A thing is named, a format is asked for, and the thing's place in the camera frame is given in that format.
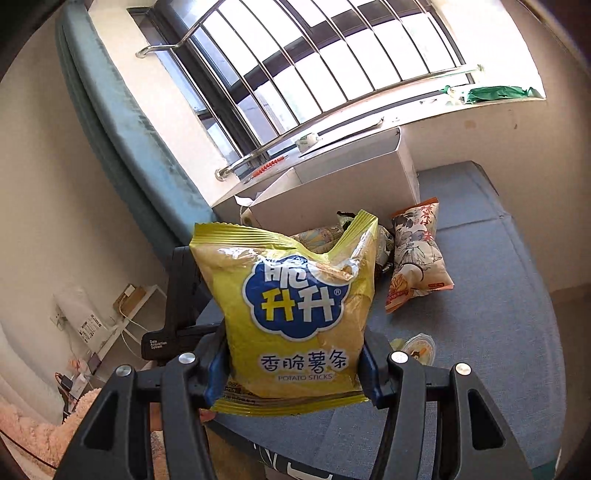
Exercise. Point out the tissue pack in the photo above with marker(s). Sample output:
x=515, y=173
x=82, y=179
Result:
x=247, y=216

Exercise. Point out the clear jelly cup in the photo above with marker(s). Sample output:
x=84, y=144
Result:
x=419, y=348

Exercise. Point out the green packet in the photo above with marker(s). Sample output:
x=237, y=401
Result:
x=498, y=93

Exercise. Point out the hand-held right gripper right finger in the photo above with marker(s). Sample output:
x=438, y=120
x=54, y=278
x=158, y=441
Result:
x=372, y=374

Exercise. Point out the white cardboard box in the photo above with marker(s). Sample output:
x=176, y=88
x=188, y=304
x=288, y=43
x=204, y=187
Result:
x=351, y=180

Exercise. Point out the grey table cloth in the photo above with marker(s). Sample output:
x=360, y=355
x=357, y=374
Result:
x=489, y=323

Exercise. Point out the pink plush blanket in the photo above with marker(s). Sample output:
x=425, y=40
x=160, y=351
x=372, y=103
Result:
x=41, y=438

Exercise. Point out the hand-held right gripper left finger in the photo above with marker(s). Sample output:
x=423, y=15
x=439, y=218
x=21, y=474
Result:
x=214, y=371

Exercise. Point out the small brown cardboard box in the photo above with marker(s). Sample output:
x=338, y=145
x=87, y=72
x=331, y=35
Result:
x=129, y=300

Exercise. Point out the pale illustrated snack packet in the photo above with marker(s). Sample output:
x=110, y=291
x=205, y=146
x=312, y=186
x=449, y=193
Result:
x=316, y=237

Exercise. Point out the orange illustrated snack packet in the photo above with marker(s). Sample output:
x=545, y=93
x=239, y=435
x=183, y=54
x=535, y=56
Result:
x=418, y=258

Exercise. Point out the yellow potato stick bag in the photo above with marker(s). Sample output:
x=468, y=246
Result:
x=295, y=314

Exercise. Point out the tape roll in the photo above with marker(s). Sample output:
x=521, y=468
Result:
x=307, y=140

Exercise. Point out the steel window guard rail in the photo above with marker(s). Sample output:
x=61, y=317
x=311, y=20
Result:
x=258, y=152

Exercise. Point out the white appliance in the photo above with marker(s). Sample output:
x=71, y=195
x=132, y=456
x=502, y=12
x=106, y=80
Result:
x=81, y=309

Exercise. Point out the teal curtain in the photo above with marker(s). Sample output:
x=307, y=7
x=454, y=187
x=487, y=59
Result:
x=124, y=138

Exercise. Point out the yellow-green snack packet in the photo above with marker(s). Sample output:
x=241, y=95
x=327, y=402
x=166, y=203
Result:
x=385, y=249

